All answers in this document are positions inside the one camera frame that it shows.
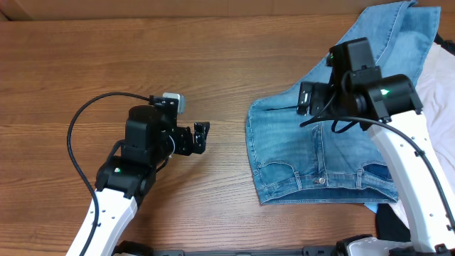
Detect light blue denim jeans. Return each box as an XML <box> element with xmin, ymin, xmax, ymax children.
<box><xmin>246</xmin><ymin>1</ymin><xmax>441</xmax><ymax>205</ymax></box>

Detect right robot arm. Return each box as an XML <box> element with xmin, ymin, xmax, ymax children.
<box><xmin>297</xmin><ymin>38</ymin><xmax>454</xmax><ymax>255</ymax></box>

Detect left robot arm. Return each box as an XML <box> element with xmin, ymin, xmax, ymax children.
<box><xmin>68</xmin><ymin>105</ymin><xmax>210</xmax><ymax>255</ymax></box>

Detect beige cloth garment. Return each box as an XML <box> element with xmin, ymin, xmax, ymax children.
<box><xmin>387</xmin><ymin>41</ymin><xmax>455</xmax><ymax>228</ymax></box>

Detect light blue cloth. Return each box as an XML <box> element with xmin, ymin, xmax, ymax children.
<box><xmin>364</xmin><ymin>203</ymin><xmax>379</xmax><ymax>213</ymax></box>

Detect black cloth garment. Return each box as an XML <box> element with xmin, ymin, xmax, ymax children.
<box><xmin>375</xmin><ymin>35</ymin><xmax>454</xmax><ymax>242</ymax></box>

